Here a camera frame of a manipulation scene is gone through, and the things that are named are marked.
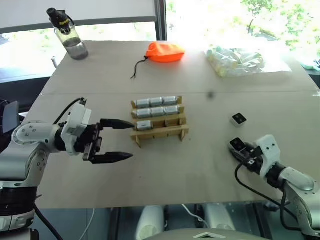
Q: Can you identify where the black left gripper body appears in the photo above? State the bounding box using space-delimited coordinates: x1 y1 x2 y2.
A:
74 122 104 162

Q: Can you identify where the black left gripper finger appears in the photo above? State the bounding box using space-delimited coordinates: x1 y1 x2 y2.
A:
90 151 134 165
99 118 135 131

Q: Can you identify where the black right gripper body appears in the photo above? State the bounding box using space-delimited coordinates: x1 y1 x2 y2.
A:
239 145 264 174

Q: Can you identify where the wooden battery rack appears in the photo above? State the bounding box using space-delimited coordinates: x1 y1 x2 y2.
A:
129 95 190 149

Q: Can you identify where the dark grey flat panel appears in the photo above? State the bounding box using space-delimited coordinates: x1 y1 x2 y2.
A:
0 99 21 135

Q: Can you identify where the clear plastic bag of items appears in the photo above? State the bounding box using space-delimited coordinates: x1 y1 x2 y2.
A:
204 46 292 79

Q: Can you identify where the clear bottle with black cap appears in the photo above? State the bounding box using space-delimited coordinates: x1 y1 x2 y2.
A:
46 7 90 61

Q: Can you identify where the grey rounded cover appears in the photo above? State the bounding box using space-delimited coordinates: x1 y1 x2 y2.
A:
149 226 272 240

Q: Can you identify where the pale green object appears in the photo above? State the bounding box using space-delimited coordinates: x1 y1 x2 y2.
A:
299 58 320 72

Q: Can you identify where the white roller blind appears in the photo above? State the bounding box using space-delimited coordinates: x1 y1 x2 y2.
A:
0 0 157 35

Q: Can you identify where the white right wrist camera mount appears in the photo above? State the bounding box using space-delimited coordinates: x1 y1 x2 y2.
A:
252 134 281 181

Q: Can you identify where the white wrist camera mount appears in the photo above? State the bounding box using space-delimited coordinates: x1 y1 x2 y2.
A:
60 102 93 156
252 134 281 181

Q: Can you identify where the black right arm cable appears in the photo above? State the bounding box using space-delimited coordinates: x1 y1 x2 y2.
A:
234 161 313 232

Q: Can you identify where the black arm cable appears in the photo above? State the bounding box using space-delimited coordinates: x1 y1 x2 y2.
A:
234 161 313 232
52 97 88 125

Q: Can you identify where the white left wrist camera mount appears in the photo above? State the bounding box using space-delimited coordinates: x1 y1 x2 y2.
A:
60 102 93 156

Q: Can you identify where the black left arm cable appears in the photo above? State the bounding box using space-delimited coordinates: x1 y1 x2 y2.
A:
52 97 88 125

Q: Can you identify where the thin white cable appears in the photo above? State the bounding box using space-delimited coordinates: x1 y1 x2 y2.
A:
181 204 210 229
84 207 96 240

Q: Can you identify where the orange drawstring pouch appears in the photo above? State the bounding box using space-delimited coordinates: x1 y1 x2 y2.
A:
130 41 186 80

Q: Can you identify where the thick black cable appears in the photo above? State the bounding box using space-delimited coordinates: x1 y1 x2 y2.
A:
33 194 64 240

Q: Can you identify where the dark window frame post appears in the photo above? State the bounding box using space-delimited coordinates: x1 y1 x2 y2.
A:
154 0 168 42

